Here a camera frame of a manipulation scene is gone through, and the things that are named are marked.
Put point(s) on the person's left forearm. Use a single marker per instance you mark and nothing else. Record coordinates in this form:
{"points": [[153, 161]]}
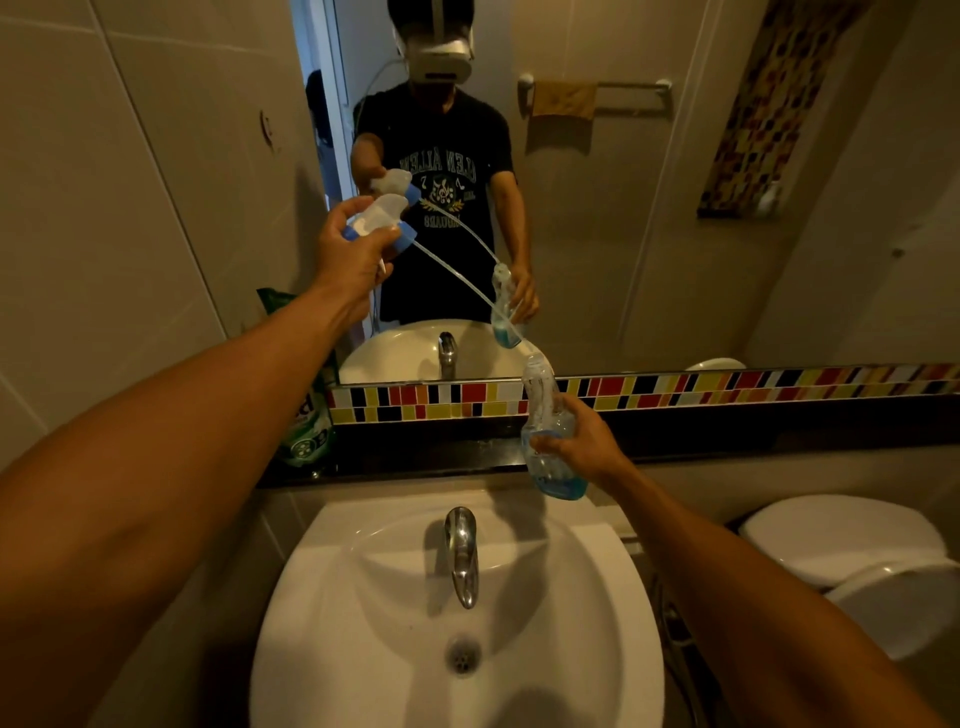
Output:
{"points": [[187, 450]]}

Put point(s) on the clear bottle with blue liquid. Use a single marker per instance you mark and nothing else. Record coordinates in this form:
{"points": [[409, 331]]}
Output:
{"points": [[556, 481]]}

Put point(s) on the wall mirror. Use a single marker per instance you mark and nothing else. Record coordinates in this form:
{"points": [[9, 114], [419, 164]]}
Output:
{"points": [[637, 262]]}

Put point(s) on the person's right forearm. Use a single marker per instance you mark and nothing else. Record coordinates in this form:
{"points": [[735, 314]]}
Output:
{"points": [[735, 615]]}

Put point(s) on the white ceramic sink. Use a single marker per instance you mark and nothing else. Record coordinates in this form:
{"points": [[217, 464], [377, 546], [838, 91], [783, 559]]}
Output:
{"points": [[562, 637]]}

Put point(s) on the person's right thumb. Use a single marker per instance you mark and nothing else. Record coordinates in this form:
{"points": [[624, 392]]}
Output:
{"points": [[551, 445]]}

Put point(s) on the white blue spray trigger head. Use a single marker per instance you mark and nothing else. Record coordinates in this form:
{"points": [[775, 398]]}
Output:
{"points": [[379, 214]]}

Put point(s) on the chrome faucet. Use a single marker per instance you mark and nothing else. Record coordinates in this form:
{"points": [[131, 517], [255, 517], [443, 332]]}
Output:
{"points": [[463, 555]]}

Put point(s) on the person's right hand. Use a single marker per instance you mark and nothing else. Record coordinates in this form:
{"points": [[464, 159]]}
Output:
{"points": [[592, 450]]}

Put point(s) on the person's left hand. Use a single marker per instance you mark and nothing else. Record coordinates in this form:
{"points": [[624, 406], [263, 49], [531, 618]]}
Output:
{"points": [[341, 262]]}

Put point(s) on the green detergent pouch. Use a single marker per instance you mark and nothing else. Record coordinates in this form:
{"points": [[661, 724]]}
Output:
{"points": [[309, 435]]}

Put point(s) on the black stone ledge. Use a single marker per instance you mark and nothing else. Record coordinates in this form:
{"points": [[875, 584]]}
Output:
{"points": [[750, 431]]}

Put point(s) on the person's left thumb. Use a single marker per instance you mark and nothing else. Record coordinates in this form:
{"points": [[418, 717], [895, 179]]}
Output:
{"points": [[382, 238]]}

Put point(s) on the metal sink drain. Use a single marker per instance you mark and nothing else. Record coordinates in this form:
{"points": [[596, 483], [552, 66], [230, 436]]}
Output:
{"points": [[463, 656]]}

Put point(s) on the colourful mosaic tile strip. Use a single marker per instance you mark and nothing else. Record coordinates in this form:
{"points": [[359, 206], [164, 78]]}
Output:
{"points": [[750, 386]]}

